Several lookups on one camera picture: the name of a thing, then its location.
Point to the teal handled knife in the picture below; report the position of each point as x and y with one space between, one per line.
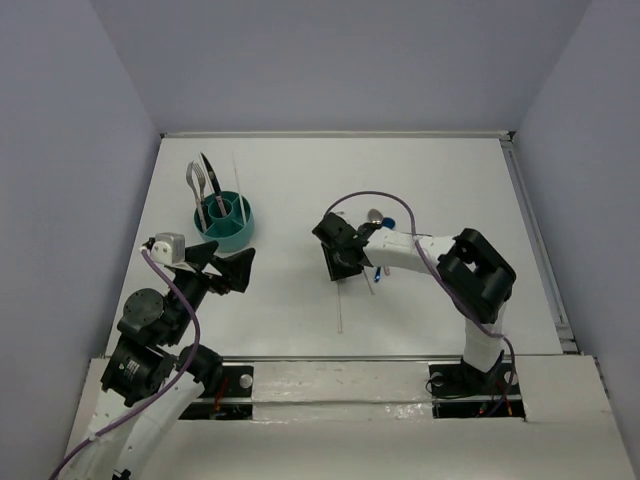
215 186

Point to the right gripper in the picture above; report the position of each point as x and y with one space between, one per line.
336 270

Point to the pink handled fork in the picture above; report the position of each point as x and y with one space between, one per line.
193 184
200 176

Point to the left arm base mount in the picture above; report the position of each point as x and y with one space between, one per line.
232 398

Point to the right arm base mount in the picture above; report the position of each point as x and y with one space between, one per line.
459 391

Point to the silver spoon pink handle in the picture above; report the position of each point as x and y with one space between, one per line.
376 217

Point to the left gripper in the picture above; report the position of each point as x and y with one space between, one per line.
209 273

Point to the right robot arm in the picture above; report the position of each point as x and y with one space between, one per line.
478 280

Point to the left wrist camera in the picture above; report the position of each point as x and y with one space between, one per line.
165 248

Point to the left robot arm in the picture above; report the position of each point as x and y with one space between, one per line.
159 365

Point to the teal divided utensil holder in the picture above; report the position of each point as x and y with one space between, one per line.
232 231

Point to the blue metallic spoon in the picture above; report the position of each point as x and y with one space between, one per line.
390 223

